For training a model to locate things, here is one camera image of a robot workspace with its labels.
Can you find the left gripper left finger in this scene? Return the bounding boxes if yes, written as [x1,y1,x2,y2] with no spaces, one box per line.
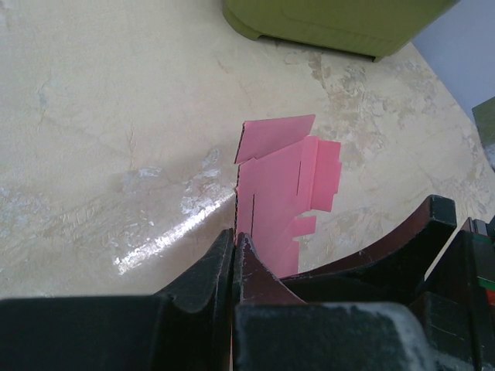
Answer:
[1,230,234,370]

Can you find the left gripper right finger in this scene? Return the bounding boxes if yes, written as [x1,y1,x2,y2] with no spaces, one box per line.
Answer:
[233,196,494,370]

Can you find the pink paper box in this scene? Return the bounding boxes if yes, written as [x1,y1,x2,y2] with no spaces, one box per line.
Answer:
[235,114,342,278]

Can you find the green plastic basket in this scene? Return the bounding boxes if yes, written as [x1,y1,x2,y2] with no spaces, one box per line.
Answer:
[222,0,456,61]

